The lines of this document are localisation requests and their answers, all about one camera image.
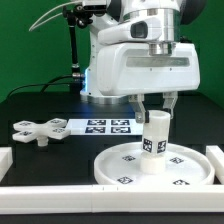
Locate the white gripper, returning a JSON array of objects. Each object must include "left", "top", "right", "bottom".
[{"left": 97, "top": 43, "right": 200, "bottom": 123}]

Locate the white round table top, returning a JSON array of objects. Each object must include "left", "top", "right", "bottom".
[{"left": 94, "top": 142, "right": 215, "bottom": 186}]

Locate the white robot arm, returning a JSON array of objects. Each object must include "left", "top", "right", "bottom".
[{"left": 81, "top": 0, "right": 207, "bottom": 123}]

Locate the white marker sheet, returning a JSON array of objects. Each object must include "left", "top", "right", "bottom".
[{"left": 66, "top": 119, "right": 143, "bottom": 136}]

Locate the white right fence bar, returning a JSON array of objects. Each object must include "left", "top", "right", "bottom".
[{"left": 206, "top": 145, "right": 224, "bottom": 185}]

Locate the white fence bar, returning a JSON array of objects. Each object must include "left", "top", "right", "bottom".
[
  {"left": 206, "top": 145, "right": 224, "bottom": 185},
  {"left": 0, "top": 147, "right": 13, "bottom": 182},
  {"left": 0, "top": 185, "right": 224, "bottom": 214}
]

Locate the white cross-shaped table base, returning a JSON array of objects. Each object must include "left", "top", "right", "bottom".
[{"left": 12, "top": 118, "right": 71, "bottom": 147}]

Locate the white front fence bar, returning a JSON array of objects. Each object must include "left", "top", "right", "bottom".
[{"left": 0, "top": 185, "right": 224, "bottom": 214}]

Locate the white left fence bar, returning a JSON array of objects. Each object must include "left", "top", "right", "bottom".
[{"left": 0, "top": 147, "right": 13, "bottom": 182}]

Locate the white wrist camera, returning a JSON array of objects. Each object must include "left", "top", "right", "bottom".
[{"left": 98, "top": 16, "right": 175, "bottom": 45}]

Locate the black cable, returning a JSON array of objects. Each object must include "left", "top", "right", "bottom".
[{"left": 6, "top": 74, "right": 84, "bottom": 99}]

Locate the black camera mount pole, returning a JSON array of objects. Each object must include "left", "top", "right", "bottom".
[{"left": 62, "top": 4, "right": 92, "bottom": 81}]

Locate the white cable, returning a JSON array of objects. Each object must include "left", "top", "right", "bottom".
[{"left": 28, "top": 0, "right": 85, "bottom": 32}]

